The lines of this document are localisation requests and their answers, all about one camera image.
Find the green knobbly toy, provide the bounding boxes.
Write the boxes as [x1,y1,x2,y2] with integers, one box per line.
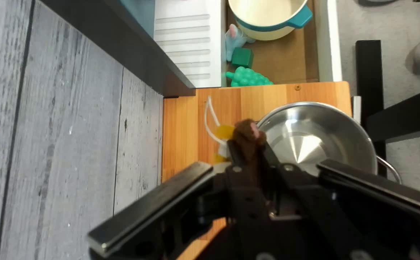
[223,64,274,87]

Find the green square toy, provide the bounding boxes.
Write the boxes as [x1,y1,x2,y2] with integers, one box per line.
[229,46,255,67]

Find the white toy sink unit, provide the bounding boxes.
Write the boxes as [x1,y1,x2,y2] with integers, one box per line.
[152,0,344,89]

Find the brown yellow plush toy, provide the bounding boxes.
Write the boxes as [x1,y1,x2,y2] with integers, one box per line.
[201,93,269,167]

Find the wooden kitchen countertop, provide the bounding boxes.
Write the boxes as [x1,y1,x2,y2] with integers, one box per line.
[160,79,354,260]

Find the pale blue toy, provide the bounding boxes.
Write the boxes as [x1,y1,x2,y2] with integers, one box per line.
[223,22,256,61]

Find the cream bowl teal handles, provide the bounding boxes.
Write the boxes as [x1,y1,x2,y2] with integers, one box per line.
[225,0,314,43]

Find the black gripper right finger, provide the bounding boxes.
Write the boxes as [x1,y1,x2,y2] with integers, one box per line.
[256,142,420,260]

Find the black kitchen frame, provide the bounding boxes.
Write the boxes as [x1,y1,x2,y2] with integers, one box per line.
[38,0,196,98]

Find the stainless steel pot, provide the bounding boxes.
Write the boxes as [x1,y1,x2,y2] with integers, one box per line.
[255,99,404,187]

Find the grey wood-look back panel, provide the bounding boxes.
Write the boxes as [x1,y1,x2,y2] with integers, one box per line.
[0,0,165,260]

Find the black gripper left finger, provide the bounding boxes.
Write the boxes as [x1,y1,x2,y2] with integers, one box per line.
[86,138,268,260]

